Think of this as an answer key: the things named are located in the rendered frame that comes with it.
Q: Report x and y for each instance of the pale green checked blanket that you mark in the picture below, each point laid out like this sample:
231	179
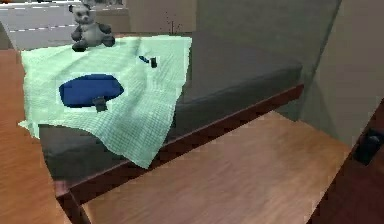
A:
140	110

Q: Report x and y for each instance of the small blue and black object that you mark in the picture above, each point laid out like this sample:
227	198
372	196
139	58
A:
150	61

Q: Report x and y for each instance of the small dark grey block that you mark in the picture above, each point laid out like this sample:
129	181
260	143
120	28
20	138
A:
100	104

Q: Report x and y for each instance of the beige wooden cabinet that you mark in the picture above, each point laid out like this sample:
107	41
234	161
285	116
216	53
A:
113	20

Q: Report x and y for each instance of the grey panda teddy bear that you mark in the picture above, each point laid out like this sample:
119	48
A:
89	30

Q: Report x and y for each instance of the white chest of drawers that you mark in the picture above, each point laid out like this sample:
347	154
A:
36	26

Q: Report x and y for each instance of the dark brown wooden door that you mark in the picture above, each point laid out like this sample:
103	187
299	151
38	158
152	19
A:
356	186

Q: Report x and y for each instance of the grey mattress wooden frame bed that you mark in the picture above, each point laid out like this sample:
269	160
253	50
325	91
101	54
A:
233	80

